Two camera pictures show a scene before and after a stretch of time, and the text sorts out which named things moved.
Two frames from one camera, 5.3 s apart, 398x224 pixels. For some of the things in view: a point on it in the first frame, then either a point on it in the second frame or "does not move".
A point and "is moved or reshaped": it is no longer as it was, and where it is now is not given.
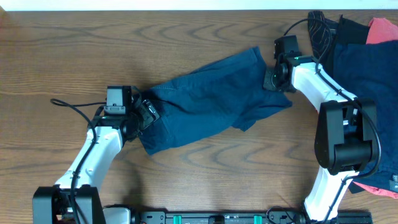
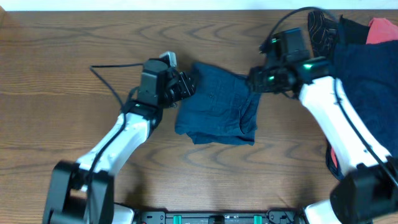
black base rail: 243,217 does not move
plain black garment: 351,32 does not move
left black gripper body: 142,118 -> 174,93
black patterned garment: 323,33 does not move
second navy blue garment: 369,71 does not move
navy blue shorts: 212,99 is moved or reshaped
